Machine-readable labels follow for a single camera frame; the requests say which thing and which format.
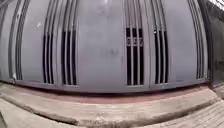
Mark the dark building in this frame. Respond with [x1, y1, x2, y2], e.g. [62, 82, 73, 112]
[207, 0, 224, 88]

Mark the grey paved sidewalk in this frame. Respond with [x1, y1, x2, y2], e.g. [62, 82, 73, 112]
[0, 98, 224, 128]

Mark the grey concrete ramp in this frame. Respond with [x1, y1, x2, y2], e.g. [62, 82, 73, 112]
[0, 82, 222, 128]

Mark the grey metal gate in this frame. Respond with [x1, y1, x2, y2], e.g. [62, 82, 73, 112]
[0, 0, 214, 94]

